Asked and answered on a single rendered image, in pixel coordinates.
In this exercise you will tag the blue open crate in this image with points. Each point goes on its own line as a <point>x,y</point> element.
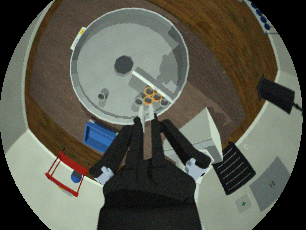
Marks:
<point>98,136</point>

